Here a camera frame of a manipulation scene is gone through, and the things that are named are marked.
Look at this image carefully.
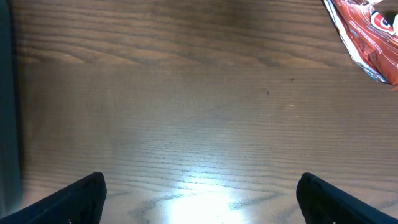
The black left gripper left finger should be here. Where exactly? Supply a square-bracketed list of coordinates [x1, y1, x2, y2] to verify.
[1, 172, 107, 224]

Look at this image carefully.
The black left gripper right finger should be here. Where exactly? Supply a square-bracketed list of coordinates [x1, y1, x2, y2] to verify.
[296, 172, 397, 224]

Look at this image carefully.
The red snack wrapper packet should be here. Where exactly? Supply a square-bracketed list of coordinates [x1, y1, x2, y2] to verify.
[322, 0, 397, 90]

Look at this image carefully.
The grey plastic laundry basket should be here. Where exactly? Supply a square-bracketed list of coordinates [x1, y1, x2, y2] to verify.
[1, 0, 22, 218]

